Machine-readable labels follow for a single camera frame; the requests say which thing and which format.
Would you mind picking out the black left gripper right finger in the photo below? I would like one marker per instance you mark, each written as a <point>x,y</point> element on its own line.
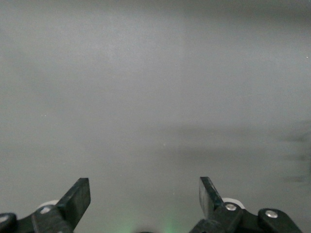
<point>211,206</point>

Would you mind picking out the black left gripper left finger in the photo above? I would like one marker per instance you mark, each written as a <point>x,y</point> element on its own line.
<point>73,201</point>

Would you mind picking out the dark grey table cloth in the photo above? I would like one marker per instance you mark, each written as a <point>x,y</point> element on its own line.
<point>145,85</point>

